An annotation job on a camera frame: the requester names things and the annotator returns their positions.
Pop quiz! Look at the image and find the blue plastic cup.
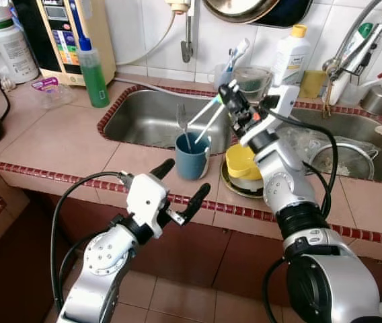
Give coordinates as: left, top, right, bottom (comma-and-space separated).
175, 131, 212, 181

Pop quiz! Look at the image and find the plain white toothbrush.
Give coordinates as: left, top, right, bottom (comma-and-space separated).
193, 106, 231, 145

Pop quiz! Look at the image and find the round steel plate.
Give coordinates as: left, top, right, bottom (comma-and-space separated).
219, 160, 267, 200

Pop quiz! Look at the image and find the yellow plastic bowl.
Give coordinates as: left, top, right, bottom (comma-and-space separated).
225, 143, 266, 192

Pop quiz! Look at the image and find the clear measuring cup green scrubber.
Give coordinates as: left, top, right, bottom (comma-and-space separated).
231, 66, 274, 102

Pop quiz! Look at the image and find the small clear plastic cup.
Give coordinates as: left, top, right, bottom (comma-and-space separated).
213, 62, 239, 92

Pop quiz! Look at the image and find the blue white toothbrush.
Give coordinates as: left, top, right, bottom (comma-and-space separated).
225, 37, 251, 71

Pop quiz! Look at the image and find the stainless steel sink basin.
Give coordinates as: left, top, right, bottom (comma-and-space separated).
282, 104, 382, 186
100, 87, 235, 152

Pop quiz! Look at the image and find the white bottle yellow cap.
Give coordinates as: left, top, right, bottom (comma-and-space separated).
272, 24, 311, 87

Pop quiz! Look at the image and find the clear plastic bag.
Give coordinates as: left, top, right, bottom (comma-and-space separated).
292, 124, 380, 162

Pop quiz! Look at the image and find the plain yellow sponge block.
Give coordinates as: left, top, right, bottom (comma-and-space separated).
299, 69, 328, 100

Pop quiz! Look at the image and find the hanging steel wok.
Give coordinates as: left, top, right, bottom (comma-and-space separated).
201, 0, 313, 29

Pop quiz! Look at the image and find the steel strainer bowl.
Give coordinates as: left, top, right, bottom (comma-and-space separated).
309, 143, 379, 181

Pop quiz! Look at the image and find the green dish soap bottle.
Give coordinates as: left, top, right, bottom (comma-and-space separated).
77, 35, 110, 109

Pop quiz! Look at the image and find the chrome sink faucet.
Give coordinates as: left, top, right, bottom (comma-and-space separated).
322, 0, 382, 107

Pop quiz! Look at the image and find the small steel pot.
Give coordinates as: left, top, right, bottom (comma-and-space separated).
360, 86, 382, 115

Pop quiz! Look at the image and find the clear tub purple label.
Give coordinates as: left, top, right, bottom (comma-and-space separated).
31, 76, 74, 110

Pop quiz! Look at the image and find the cream water ionizer appliance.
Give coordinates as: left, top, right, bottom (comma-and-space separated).
11, 0, 116, 87

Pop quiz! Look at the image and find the white jug green band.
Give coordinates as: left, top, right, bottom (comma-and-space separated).
0, 0, 39, 85

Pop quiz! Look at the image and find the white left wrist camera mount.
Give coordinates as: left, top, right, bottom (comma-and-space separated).
125, 174, 171, 236

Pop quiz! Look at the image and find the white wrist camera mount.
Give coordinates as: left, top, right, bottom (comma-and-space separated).
241, 84, 301, 145
125, 174, 171, 236

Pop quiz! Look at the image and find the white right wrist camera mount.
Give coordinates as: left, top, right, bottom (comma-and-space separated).
241, 84, 301, 145

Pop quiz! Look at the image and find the wall tap cream fitting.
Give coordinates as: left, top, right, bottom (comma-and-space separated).
165, 0, 196, 64

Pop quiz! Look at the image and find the white water hose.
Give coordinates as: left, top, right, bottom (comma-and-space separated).
114, 12, 178, 68

